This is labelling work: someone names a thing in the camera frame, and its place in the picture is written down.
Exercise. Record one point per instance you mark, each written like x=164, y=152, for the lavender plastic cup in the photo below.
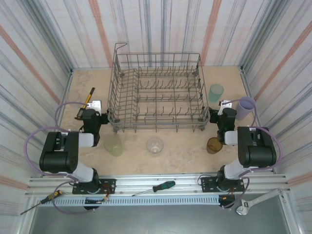
x=243, y=109

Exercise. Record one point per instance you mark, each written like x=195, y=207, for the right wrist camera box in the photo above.
x=223, y=106

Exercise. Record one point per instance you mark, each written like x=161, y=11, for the aluminium frame rail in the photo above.
x=146, y=179

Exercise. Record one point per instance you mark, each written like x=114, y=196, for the teal plastic cup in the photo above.
x=215, y=93

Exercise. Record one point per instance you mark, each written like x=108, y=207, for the silver adjustable wrench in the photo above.
x=258, y=201

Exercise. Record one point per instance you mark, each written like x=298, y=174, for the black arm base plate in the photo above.
x=108, y=182
x=209, y=184

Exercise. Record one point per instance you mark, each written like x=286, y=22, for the amber plastic cup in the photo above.
x=214, y=147

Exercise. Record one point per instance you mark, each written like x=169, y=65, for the green black screwdriver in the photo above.
x=163, y=186

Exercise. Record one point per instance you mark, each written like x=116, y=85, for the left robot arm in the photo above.
x=56, y=158

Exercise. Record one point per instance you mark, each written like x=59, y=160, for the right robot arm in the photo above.
x=258, y=151

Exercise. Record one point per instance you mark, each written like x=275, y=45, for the pale green plastic cup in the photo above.
x=113, y=146

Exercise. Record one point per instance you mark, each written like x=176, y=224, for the yellow black screwdriver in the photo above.
x=50, y=197

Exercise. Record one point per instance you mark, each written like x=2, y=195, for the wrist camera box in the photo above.
x=94, y=104
x=223, y=106

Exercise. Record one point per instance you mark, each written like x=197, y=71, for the clear faceted plastic cup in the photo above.
x=155, y=146

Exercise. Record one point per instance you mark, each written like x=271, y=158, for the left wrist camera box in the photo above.
x=94, y=104

